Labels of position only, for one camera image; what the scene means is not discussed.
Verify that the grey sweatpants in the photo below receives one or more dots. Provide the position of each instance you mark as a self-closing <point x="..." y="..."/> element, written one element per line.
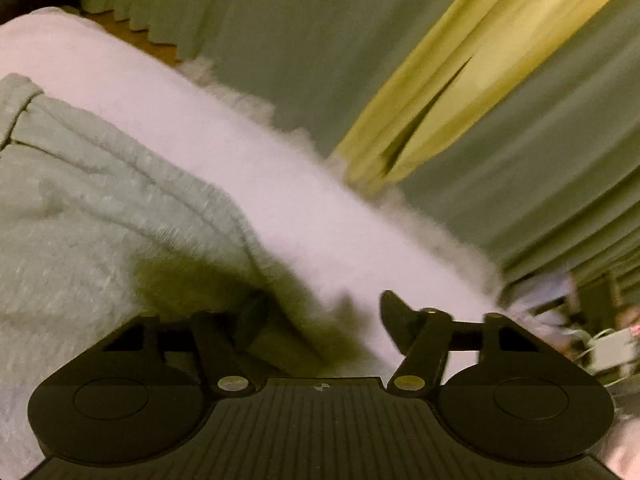
<point x="97" y="229"/>

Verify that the grey-green curtain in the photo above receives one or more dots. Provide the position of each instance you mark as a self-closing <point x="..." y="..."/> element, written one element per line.
<point x="548" y="178"/>

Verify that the yellow curtain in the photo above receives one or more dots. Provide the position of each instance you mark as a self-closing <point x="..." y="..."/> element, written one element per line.
<point x="470" y="60"/>

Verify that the lilac fleece bed blanket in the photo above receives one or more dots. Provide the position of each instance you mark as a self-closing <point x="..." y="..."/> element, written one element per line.
<point x="345" y="251"/>

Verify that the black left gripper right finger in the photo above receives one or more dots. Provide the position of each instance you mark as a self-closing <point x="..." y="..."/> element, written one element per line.
<point x="422" y="338"/>

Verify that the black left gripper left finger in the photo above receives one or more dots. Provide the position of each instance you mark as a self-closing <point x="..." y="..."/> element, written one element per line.
<point x="222" y="343"/>

